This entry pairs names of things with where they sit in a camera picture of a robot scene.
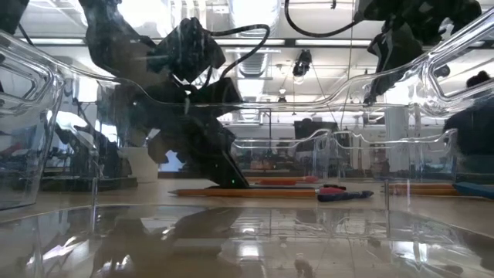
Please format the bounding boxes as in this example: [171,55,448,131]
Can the silver ceiling air duct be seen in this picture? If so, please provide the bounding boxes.
[227,0,283,97]

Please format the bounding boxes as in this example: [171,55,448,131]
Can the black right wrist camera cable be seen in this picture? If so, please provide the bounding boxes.
[284,0,362,39]

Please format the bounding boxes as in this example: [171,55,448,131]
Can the dark blue crayon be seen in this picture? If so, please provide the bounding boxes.
[316,190,375,203]

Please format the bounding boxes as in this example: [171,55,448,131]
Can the white room column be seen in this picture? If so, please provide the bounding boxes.
[385,106,421,173]

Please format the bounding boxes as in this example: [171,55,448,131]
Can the orange pencil with pink eraser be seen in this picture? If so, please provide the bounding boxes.
[389,188,460,196]
[246,175,320,183]
[167,186,347,198]

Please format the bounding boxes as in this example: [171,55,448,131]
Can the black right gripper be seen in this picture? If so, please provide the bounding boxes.
[354,0,425,106]

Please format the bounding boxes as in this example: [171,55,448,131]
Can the person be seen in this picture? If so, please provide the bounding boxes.
[442,70,494,185]

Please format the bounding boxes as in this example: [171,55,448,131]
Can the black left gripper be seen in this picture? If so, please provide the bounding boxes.
[133,76,251,189]

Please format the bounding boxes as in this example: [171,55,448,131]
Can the black ceiling camera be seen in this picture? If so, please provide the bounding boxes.
[292,49,313,78]

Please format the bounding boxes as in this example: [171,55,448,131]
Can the dark monitor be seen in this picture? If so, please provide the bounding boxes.
[293,119,339,142]

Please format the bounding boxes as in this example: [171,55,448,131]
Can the black left wrist camera cable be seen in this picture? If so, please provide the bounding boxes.
[206,23,272,80]

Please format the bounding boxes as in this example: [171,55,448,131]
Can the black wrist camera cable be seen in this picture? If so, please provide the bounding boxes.
[284,0,362,39]
[206,23,272,80]

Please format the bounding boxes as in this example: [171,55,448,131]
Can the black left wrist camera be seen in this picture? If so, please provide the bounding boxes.
[147,16,228,85]

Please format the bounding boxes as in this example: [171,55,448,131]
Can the white plant pot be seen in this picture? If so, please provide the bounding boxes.
[119,147,161,184]

